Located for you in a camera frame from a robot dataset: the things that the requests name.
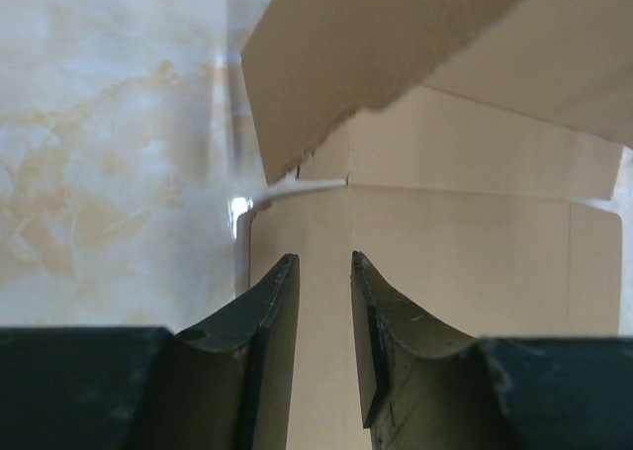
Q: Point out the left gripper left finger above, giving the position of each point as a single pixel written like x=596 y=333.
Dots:
x=222 y=383

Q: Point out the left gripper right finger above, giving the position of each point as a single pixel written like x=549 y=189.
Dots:
x=424 y=384

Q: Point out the brown cardboard box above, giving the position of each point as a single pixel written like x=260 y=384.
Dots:
x=485 y=153

